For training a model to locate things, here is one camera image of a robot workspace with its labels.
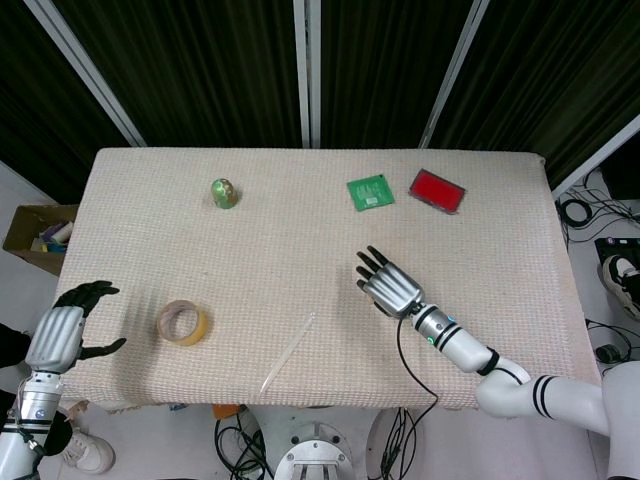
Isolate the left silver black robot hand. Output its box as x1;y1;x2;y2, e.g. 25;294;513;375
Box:
23;280;128;375

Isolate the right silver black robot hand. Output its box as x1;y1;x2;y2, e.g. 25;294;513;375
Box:
354;244;425;319

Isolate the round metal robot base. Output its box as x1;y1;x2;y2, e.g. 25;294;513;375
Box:
273;422;360;480

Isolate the green circuit board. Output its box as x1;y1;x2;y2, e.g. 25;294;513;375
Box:
346;172;396;213

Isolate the purple and white roll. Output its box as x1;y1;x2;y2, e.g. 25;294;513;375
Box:
42;222;75;246

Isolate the brown cardboard box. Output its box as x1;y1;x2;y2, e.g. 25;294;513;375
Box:
2;203;80;276

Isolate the red ink pad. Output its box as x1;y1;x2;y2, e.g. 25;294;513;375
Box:
408;168;467;217

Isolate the white shoe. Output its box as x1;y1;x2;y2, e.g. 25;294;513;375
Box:
62;428;116;475

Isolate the clear plastic stick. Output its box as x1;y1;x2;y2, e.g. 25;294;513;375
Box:
259;312;317;393

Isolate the beige woven tablecloth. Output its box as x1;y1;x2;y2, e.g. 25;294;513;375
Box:
58;147;604;414

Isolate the yellow packing tape roll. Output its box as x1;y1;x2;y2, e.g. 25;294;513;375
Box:
157;299;210;347

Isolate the green dome-shaped figurine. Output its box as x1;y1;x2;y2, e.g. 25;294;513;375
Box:
210;177;239;210

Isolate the small black round device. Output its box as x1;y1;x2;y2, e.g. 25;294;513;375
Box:
595;343;632;365

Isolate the black and white sneaker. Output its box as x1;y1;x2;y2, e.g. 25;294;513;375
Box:
601;253;640;321

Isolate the dark pleated curtain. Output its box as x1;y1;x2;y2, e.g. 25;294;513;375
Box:
0;0;640;201

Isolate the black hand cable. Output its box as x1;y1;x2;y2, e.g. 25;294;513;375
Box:
379;315;441;474

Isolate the coiled black floor cable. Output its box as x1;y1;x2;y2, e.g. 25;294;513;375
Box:
556;197;596;230

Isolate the white aluminium frame post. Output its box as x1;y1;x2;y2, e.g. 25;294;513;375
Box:
418;0;504;149
23;0;147;147
292;0;322;149
549;113;640;197

